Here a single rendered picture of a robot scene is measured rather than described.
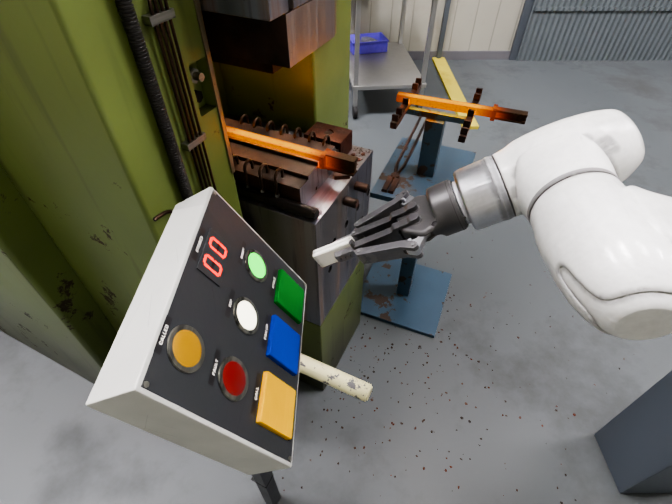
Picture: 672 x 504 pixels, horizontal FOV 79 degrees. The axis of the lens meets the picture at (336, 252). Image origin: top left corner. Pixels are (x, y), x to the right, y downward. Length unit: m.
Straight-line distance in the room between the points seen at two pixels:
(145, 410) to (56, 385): 1.60
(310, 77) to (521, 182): 0.86
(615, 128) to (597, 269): 0.20
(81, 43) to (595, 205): 0.67
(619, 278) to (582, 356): 1.69
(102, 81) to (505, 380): 1.71
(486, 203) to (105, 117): 0.57
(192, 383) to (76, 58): 0.47
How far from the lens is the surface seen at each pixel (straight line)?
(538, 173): 0.53
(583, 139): 0.56
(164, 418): 0.53
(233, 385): 0.57
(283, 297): 0.71
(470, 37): 4.68
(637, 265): 0.44
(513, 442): 1.81
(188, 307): 0.54
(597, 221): 0.46
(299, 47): 0.89
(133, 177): 0.80
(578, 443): 1.91
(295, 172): 1.05
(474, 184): 0.56
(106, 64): 0.74
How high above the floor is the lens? 1.59
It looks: 46 degrees down
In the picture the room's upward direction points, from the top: straight up
